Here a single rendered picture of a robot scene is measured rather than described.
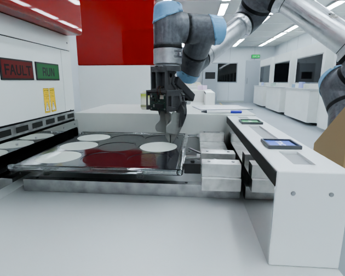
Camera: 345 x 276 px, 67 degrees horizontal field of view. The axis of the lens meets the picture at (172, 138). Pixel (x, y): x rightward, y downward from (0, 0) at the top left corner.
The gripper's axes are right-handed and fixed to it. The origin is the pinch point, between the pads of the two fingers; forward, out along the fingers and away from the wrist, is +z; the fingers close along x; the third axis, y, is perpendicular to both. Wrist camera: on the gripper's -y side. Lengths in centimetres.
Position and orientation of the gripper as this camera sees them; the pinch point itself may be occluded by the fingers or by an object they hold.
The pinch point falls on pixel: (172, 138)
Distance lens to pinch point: 75.0
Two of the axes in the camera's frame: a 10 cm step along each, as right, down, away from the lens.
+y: -5.8, 1.7, -7.9
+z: 0.0, 9.8, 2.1
